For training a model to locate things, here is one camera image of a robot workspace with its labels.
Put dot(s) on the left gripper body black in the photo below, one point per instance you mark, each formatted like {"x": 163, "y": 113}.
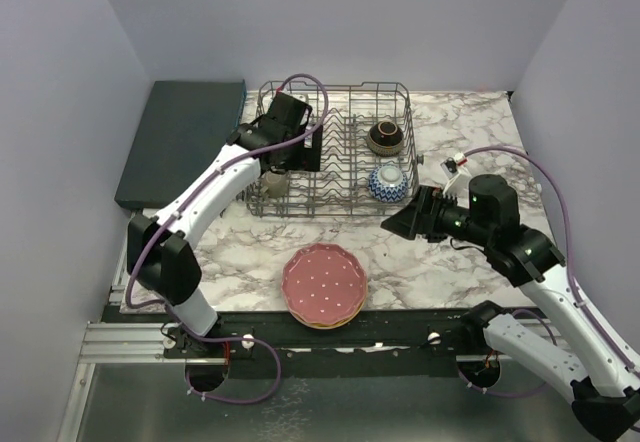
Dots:
{"x": 298, "y": 157}

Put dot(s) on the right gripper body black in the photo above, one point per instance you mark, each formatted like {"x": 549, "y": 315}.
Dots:
{"x": 447, "y": 217}

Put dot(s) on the red and blue patterned bowl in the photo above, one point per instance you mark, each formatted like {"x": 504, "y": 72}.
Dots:
{"x": 388, "y": 184}

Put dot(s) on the small grey-brown cup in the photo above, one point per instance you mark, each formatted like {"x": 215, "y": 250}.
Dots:
{"x": 274, "y": 185}

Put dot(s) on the grey wire dish rack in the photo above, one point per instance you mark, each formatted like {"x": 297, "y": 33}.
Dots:
{"x": 340, "y": 187}

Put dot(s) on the dark patterned bowl cream inside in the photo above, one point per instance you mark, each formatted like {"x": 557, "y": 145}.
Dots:
{"x": 385, "y": 139}

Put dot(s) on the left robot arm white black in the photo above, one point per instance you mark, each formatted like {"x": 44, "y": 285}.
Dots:
{"x": 160, "y": 248}

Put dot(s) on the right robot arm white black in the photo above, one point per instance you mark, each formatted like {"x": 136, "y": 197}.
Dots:
{"x": 599, "y": 375}

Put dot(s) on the dark grey flat box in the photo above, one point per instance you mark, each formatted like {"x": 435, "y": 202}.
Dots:
{"x": 183, "y": 126}

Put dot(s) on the pink polka dot plate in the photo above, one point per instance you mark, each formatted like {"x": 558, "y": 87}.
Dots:
{"x": 323, "y": 283}

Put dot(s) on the yellow plate under pink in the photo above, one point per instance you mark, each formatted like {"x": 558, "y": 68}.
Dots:
{"x": 326, "y": 327}

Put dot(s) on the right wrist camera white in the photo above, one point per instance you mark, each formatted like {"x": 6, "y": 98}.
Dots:
{"x": 458, "y": 175}

